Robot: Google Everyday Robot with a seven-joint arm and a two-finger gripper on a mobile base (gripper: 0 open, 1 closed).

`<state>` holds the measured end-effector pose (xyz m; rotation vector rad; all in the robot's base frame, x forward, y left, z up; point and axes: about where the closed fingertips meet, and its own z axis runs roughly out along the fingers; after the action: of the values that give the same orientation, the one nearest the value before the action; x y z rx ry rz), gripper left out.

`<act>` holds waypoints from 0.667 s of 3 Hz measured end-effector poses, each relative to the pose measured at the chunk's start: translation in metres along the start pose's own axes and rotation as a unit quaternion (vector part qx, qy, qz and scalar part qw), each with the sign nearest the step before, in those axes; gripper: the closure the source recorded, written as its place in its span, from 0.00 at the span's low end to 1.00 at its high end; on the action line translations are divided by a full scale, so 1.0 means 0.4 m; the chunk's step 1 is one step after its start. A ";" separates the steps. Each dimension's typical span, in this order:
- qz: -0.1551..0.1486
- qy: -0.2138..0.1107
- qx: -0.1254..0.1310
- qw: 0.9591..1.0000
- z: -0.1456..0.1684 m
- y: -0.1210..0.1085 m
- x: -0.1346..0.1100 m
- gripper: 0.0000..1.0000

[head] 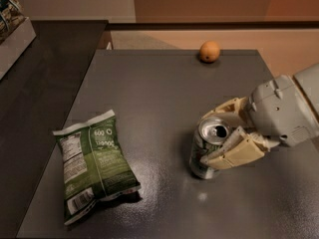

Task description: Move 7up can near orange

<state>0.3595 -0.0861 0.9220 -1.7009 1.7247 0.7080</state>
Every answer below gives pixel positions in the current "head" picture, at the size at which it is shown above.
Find snack packets in box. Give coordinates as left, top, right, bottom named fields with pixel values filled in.
left=0, top=0, right=26, bottom=43

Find green 7up soda can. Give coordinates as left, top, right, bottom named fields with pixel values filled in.
left=189, top=117, right=232, bottom=179

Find green chip bag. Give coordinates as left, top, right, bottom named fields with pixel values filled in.
left=53, top=111, right=141, bottom=225

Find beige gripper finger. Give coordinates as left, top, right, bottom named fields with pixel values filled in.
left=199, top=97, right=254, bottom=128
left=200, top=126, right=280, bottom=170

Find white snack box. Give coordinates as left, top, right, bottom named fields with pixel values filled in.
left=0, top=18, right=36, bottom=80

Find orange fruit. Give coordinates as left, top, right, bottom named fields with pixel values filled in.
left=199, top=41, right=220, bottom=63

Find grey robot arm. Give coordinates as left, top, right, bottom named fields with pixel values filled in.
left=199, top=64, right=319, bottom=170

